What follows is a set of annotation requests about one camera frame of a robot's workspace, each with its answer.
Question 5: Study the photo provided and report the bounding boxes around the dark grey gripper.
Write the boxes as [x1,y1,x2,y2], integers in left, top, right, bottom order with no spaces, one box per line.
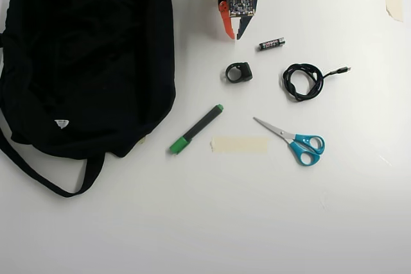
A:
[218,0,259,41]

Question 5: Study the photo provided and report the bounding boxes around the green and black marker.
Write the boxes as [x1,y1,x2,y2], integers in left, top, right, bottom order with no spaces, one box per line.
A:
[169,104,225,155]

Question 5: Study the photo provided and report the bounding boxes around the black fabric bag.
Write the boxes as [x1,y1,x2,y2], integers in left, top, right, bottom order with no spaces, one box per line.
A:
[0,0,177,198]

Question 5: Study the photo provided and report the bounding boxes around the black AAA battery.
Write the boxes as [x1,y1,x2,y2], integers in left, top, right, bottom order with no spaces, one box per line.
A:
[258,38,286,52]

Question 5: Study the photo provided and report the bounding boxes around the wide beige masking tape strip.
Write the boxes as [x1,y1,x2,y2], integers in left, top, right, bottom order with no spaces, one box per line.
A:
[211,136,269,155]

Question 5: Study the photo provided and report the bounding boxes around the torn beige masking tape strip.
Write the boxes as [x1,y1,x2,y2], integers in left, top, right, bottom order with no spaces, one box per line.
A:
[385,0,404,23]

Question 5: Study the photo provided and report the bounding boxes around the bare camera circuit board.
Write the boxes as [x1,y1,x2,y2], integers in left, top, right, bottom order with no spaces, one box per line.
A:
[227,0,254,18]

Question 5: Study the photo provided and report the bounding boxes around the black plastic ring clip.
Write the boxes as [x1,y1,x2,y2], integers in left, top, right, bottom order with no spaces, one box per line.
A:
[224,62,253,84]

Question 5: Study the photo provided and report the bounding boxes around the coiled black USB cable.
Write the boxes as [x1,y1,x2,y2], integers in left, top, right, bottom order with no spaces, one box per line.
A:
[282,63,352,103]

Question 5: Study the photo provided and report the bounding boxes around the blue handled scissors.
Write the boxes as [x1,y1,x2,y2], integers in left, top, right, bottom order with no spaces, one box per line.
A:
[253,117,326,167]

